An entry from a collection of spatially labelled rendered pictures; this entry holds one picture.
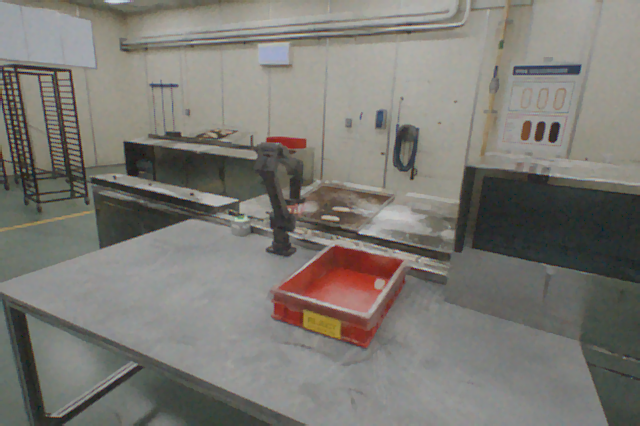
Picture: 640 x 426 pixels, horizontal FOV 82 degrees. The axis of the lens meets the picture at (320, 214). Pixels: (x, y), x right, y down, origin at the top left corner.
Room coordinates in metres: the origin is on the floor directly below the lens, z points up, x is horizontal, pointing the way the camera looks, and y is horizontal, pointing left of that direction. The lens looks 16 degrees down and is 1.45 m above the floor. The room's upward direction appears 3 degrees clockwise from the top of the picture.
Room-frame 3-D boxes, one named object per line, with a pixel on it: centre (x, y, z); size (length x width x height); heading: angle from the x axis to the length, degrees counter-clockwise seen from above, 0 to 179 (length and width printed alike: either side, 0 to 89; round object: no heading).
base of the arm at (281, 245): (1.56, 0.17, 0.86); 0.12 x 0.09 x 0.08; 66
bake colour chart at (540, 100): (2.00, -1.10, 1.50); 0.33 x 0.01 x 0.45; 56
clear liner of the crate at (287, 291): (1.15, -0.10, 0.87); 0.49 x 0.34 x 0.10; 155
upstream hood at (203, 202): (2.31, 1.06, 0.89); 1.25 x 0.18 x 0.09; 59
